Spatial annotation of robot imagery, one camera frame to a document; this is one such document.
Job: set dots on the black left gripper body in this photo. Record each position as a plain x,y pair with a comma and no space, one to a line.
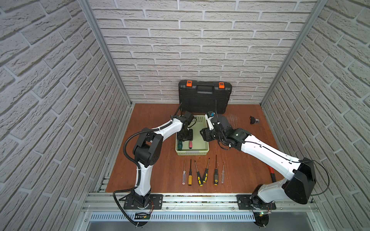
185,134

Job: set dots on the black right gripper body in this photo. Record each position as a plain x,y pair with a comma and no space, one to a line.
211,135

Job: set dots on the green black handle screwdriver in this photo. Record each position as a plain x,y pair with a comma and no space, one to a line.
179,145

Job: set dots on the clear purple handle screwdriver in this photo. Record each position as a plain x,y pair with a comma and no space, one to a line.
184,174

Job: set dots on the orange handle screwdriver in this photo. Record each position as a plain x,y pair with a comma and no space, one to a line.
190,174

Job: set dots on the yellow black screwdriver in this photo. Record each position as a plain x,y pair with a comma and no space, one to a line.
205,175
199,178
216,173

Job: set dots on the small clear handle screwdriver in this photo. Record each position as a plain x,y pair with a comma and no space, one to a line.
223,174

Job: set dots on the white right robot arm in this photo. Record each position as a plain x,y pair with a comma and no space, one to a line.
299,174

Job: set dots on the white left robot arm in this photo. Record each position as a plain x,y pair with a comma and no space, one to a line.
146,152

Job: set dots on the green perforated plastic bin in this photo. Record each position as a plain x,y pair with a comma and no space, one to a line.
200,147

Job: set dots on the black plastic tool case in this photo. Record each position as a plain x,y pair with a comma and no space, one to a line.
204,96

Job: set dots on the small black round object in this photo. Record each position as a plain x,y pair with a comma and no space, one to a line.
254,120

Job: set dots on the red pipe wrench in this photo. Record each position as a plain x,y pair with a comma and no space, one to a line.
272,174

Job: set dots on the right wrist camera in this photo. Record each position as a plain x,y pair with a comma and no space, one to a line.
217,123

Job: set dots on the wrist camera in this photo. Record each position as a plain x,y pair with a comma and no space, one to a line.
186,119
217,123

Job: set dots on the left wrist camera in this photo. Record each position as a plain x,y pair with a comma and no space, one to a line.
186,119

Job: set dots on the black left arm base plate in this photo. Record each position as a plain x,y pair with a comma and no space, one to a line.
153,201

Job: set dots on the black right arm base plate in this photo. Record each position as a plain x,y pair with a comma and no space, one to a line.
245,202

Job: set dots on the aluminium front rail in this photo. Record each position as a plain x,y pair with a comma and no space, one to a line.
193,207

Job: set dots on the aluminium corner frame post left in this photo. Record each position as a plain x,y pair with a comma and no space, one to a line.
86,8

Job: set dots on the aluminium corner frame post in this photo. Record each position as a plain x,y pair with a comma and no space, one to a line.
316,11
86,8

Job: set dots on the aluminium corner frame post right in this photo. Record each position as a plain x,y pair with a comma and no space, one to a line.
316,11

